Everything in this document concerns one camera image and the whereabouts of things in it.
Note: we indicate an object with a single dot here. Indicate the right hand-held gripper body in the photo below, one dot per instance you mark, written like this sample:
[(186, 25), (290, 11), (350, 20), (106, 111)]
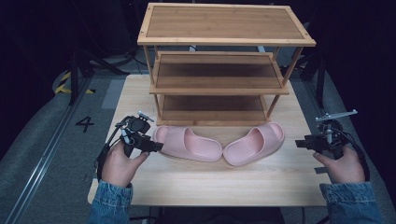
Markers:
[(330, 137)]

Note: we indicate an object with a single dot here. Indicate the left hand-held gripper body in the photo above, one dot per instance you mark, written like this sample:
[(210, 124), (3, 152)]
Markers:
[(137, 126)]

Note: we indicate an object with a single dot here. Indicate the pink slipper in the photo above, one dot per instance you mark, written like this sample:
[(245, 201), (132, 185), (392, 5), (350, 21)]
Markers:
[(267, 137), (177, 143)]

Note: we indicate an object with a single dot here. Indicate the wooden three-tier shoe rack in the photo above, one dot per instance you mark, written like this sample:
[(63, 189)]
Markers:
[(218, 25)]

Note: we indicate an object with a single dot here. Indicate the person's right hand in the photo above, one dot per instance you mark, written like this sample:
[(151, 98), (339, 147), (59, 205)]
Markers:
[(345, 169)]

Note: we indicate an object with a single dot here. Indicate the person's left hand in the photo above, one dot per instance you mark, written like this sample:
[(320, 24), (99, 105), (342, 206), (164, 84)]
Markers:
[(118, 168)]

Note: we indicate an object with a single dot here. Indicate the yellow black hazard tape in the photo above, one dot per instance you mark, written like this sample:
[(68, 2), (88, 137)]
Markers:
[(60, 88)]

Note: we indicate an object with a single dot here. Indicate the metal floor rail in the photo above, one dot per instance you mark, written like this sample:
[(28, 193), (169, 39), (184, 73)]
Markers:
[(40, 161)]

